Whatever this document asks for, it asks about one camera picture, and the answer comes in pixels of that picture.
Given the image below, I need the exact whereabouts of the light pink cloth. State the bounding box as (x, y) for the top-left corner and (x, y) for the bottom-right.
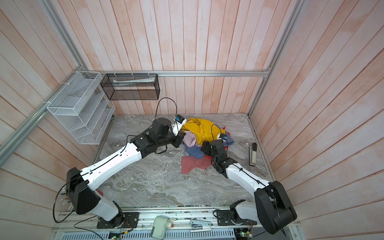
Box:
(183, 131), (197, 148)

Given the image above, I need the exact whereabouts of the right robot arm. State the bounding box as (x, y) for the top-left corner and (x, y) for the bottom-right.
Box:
(202, 140), (298, 234)

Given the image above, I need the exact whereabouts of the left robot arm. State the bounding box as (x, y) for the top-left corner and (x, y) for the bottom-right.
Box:
(66, 115), (187, 228)

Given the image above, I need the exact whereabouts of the blue checkered cloth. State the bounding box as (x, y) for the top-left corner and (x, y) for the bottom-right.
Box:
(182, 131), (235, 160)

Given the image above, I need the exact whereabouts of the yellow cloth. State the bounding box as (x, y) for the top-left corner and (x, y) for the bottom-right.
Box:
(182, 118), (226, 146)

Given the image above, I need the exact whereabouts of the dusty rose cloth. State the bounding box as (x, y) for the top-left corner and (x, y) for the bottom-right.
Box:
(181, 156), (212, 175)

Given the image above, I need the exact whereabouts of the grey black handheld device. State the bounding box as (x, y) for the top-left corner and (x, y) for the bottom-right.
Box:
(249, 143), (258, 167)

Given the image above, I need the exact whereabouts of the white stapler tool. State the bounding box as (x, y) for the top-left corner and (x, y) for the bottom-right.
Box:
(190, 220), (213, 233)

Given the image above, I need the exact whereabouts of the white plastic box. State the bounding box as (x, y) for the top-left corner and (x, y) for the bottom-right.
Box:
(151, 216), (173, 240)

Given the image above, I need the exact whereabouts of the bundle of metal rods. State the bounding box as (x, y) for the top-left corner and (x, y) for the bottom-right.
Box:
(60, 189), (71, 205)

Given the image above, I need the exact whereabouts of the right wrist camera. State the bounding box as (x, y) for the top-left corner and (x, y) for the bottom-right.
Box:
(217, 133), (228, 142)

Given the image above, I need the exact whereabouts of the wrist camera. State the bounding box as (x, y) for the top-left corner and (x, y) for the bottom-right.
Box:
(217, 133), (228, 142)
(172, 115), (187, 136)

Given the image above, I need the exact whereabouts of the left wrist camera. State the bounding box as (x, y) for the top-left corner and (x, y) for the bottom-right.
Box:
(172, 115), (187, 136)

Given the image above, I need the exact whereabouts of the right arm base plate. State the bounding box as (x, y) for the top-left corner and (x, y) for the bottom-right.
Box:
(213, 209), (258, 226)

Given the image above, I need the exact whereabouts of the aluminium horizontal rail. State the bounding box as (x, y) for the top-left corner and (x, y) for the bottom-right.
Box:
(85, 70), (269, 77)

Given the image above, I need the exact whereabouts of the black wire mesh basket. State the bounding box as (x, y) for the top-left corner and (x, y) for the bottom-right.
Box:
(101, 73), (160, 101)

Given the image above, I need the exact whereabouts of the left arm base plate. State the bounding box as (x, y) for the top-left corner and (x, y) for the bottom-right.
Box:
(97, 212), (140, 229)

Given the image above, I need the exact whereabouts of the white wire mesh shelf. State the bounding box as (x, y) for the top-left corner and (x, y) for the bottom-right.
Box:
(47, 72), (115, 145)

